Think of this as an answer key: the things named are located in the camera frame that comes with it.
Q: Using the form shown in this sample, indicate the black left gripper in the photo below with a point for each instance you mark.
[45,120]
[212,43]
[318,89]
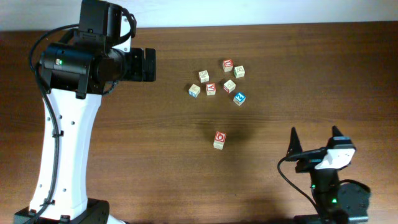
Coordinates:
[137,59]

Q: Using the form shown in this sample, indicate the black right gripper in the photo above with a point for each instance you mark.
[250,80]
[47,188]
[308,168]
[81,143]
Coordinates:
[306,154]

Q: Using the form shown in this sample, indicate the wooden shell picture block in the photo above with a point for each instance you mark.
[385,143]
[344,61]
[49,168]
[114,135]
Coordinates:
[219,141]

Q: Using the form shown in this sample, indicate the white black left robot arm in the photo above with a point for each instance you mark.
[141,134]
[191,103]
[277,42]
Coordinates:
[73,75]

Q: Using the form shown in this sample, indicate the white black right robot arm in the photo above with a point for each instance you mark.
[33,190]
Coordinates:
[335,200]

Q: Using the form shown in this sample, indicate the wooden block blue side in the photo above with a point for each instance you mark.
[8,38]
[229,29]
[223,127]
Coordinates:
[194,90]

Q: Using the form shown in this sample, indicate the plain wooden block upper left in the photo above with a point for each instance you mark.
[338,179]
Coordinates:
[203,76]

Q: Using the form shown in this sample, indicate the plain wooden block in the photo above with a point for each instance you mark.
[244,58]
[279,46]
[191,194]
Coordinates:
[203,76]
[239,71]

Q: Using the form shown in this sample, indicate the red letter A block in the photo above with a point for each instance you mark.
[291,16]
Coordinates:
[210,89]

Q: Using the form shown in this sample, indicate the blue number 2 block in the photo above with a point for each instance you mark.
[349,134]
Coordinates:
[239,98]

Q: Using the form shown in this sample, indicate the red letter U block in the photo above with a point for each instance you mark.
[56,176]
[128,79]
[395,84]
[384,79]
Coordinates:
[227,65]

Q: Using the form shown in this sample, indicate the wooden block red side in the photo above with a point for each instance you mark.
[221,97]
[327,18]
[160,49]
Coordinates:
[229,86]

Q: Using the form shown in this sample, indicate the plain wooden block top right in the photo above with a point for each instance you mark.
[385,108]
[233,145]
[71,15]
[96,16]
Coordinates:
[239,71]

